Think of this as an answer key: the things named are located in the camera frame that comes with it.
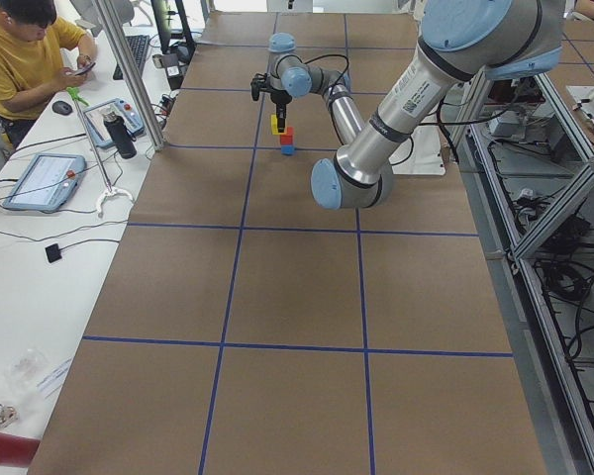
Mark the far teach pendant tablet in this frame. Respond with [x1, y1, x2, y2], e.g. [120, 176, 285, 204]
[83, 98, 145, 149]

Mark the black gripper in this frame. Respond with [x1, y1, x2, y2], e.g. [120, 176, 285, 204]
[270, 89, 292, 133]

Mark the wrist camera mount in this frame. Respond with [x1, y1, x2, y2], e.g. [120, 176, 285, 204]
[250, 73, 270, 102]

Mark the blue wooden cube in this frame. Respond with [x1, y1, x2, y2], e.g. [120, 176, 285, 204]
[280, 144, 295, 156]

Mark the teach pendant tablet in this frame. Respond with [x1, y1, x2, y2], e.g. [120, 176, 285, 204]
[2, 153, 86, 212]
[83, 98, 145, 149]

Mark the small black puck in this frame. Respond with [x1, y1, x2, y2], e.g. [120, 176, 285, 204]
[45, 243, 62, 263]

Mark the red cylinder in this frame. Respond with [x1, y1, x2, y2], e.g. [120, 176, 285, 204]
[0, 432, 40, 468]

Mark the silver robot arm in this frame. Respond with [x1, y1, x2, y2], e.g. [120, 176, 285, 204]
[250, 0, 564, 209]

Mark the near teach pendant tablet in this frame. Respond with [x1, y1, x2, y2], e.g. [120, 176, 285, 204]
[2, 153, 86, 212]

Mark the aluminium frame post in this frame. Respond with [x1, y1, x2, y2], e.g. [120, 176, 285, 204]
[93, 0, 165, 152]

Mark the person in yellow shirt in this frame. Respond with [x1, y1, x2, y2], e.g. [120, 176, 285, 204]
[0, 0, 97, 147]

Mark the yellow wooden cube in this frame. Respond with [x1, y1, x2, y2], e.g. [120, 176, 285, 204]
[270, 114, 286, 136]

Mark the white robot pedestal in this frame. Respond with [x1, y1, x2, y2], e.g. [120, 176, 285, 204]
[389, 126, 446, 176]

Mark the black keyboard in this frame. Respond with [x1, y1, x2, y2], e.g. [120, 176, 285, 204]
[125, 34, 150, 79]

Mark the black water bottle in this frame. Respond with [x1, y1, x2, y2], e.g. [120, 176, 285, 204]
[102, 107, 137, 159]

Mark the red wooden cube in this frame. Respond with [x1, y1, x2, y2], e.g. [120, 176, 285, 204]
[279, 126, 294, 146]

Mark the black computer mouse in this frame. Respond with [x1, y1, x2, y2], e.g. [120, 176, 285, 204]
[51, 100, 73, 116]

